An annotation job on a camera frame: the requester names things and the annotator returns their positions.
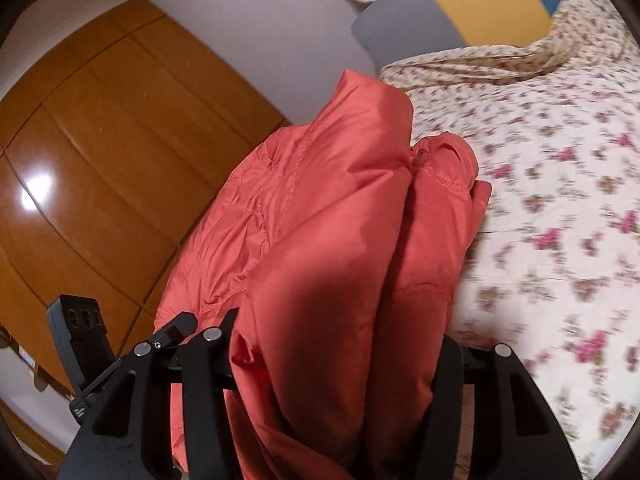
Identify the grey yellow blue headboard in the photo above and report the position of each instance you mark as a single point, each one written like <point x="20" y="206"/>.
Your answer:
<point x="450" y="5"/>

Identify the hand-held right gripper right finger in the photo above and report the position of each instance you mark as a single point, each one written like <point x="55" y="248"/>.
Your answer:
<point x="447" y="380"/>

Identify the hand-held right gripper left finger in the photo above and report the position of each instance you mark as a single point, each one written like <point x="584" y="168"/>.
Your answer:
<point x="222" y="350"/>

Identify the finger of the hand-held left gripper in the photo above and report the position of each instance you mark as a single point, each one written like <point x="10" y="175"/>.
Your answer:
<point x="177" y="330"/>

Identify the floral quilt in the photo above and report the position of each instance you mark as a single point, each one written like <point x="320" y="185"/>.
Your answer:
<point x="550" y="185"/>

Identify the orange puffer jacket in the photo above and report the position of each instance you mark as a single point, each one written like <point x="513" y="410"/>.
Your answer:
<point x="340" y="240"/>

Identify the wooden wardrobe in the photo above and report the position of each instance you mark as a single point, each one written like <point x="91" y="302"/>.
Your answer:
<point x="100" y="160"/>

